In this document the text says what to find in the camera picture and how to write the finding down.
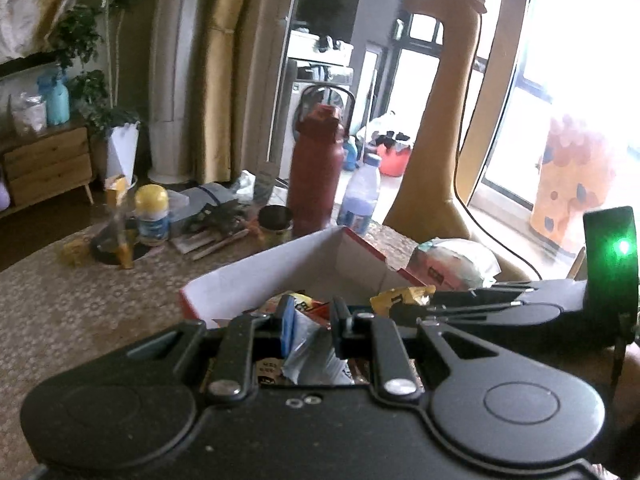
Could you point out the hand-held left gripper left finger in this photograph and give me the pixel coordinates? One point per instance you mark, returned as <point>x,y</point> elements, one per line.
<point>287,327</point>

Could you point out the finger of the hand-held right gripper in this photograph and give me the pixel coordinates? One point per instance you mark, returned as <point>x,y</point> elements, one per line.
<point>475,317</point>
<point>500,295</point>

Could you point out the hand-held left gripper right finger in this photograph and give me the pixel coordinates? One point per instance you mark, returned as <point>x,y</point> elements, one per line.
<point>342,332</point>

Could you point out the orange snack packet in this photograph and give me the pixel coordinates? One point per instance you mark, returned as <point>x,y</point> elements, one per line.
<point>307,305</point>

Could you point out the silver snack packet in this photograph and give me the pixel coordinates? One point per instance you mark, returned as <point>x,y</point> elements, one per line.
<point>312,360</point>

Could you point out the yellow snack packet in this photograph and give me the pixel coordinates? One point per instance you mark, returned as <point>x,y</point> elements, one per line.
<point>400,299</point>

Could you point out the white cardboard box red edges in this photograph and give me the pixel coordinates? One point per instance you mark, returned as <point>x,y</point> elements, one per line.
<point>320,255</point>

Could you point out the soft tissue pack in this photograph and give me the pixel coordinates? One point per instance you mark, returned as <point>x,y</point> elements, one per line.
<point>455,262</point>

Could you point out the tin can with dark lid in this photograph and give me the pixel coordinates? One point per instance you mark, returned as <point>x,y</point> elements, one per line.
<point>275,230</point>

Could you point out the orange dotted cloth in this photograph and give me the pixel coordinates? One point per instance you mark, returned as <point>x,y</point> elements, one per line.
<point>570,185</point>

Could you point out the clear plastic water bottle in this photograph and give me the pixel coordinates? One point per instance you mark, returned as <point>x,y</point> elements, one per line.
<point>357,200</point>

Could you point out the dark clutter pile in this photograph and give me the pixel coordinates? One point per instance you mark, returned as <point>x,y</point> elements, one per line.
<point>210,215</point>

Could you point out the red thermos bottle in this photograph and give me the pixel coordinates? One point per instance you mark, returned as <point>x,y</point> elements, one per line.
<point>315,185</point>

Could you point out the tan giraffe statue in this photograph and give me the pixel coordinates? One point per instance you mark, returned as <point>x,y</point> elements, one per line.
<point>445,135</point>

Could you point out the red plastic basin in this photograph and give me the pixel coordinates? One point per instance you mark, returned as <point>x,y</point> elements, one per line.
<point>395,160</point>

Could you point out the yellow lid jar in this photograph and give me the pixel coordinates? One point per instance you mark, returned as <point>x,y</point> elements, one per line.
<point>152,215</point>

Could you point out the glass vase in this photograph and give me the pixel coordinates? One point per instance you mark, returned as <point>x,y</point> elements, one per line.
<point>115,230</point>

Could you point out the white planter pot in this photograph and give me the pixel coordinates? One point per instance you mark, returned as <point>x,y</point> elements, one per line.
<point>122,152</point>

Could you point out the yellow curtain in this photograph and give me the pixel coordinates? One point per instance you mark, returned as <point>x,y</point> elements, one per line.
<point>225,85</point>

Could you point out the grey standing air conditioner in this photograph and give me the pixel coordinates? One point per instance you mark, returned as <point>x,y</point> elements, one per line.
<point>175,85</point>

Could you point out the white washing machine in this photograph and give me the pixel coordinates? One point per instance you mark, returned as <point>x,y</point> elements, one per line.
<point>310,60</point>

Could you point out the wooden television cabinet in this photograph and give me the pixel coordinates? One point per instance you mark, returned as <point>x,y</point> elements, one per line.
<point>47,170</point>

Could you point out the light blue jug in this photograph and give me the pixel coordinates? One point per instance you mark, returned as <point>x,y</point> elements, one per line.
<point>56,102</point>

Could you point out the clear plastic bag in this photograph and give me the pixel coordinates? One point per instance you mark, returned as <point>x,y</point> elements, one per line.
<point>29,115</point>

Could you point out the green potted plant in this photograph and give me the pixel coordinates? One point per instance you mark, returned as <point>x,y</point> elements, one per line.
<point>75,35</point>

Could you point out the cloth-covered television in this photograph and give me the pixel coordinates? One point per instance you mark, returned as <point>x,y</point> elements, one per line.
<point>20,15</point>

